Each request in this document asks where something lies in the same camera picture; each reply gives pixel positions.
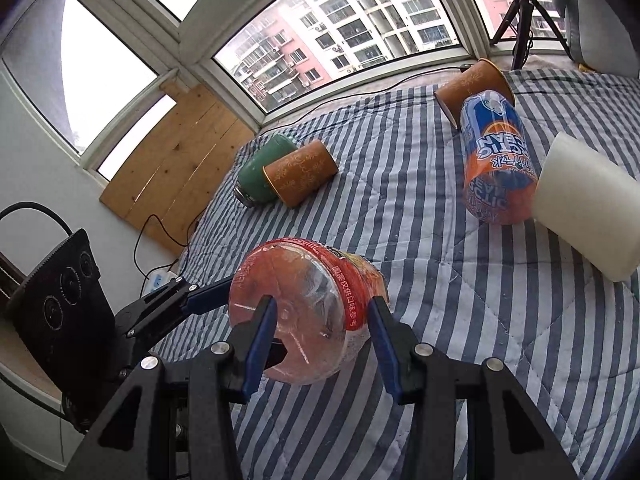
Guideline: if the green cup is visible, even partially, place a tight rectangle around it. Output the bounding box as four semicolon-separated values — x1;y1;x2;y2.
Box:
233;134;301;207

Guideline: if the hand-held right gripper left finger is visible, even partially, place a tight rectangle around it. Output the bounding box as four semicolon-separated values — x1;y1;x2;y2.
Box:
75;296;279;480

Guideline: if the brown patterned paper cup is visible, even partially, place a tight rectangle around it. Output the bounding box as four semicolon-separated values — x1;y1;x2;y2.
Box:
263;140;340;209
434;58;516;128

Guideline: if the white translucent plastic cup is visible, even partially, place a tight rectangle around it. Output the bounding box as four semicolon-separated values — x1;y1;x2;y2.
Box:
531;132;640;282

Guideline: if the clear bottle red label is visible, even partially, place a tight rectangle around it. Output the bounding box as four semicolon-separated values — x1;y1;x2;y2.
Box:
228;237;390;386

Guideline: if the black power cable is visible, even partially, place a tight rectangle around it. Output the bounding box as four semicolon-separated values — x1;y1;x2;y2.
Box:
132;214;193;281

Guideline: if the grey pillow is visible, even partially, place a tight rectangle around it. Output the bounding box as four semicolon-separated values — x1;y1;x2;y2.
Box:
557;0;640;78

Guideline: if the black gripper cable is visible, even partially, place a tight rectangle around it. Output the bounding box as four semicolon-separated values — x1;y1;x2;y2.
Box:
0;201;73;241

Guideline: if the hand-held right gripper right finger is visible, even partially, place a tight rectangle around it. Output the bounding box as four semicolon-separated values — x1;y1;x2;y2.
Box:
368;296;579;480

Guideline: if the blue white striped blanket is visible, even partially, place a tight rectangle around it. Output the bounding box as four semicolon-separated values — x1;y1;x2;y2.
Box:
150;67;640;480

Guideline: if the orange blue soda bottle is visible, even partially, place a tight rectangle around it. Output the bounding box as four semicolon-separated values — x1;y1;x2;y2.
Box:
460;89;541;226

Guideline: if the black tripod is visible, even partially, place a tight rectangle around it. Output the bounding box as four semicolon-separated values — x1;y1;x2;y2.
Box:
489;0;575;71

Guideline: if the white power strip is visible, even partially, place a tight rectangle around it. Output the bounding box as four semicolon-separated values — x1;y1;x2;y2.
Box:
141;267;180;297

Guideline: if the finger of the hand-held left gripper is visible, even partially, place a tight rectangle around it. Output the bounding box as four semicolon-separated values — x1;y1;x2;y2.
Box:
115;275;236;362

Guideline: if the wooden board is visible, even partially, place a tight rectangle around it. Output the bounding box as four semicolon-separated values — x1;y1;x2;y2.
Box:
99;82;257;257

